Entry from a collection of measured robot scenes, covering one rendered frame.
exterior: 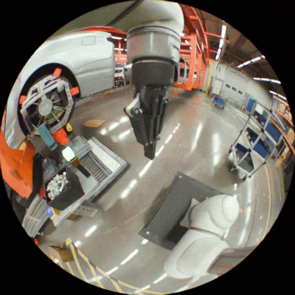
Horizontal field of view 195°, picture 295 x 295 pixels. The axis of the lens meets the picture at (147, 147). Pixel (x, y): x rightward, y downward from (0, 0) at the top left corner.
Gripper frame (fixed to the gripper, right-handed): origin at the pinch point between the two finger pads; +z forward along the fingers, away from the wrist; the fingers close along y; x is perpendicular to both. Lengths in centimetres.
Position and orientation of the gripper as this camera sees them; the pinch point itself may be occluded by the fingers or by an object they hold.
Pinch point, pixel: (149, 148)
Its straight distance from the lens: 24.6
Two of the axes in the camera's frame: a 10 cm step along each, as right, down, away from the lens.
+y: 6.1, -5.4, 5.8
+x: -7.9, -4.3, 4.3
